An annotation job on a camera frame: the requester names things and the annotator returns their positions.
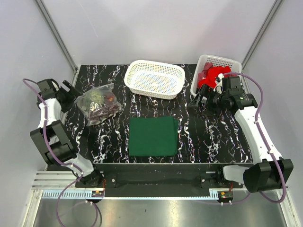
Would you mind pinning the folded green cloth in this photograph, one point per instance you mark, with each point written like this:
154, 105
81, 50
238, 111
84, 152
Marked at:
153, 137

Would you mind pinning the clear zip top bag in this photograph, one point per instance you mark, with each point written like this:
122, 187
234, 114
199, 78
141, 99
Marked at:
98, 104

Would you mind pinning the red cloth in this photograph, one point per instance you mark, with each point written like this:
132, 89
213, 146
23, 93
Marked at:
212, 74

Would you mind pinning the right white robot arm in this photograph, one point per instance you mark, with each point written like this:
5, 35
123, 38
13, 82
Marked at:
270, 170

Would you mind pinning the pink cloth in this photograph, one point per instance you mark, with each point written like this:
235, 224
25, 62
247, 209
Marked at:
203, 74

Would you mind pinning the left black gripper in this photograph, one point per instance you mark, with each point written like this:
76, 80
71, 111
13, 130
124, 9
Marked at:
72, 95

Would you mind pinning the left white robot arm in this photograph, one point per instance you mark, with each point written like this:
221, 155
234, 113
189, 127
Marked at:
51, 138

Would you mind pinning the white oval perforated basket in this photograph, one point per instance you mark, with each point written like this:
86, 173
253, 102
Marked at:
155, 79

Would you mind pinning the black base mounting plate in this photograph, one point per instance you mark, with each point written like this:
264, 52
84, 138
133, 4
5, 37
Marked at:
163, 180

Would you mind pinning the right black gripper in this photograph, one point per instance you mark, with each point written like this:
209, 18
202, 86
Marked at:
207, 92

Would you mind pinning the white rectangular perforated basket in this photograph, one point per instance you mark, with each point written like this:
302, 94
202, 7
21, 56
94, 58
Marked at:
216, 61

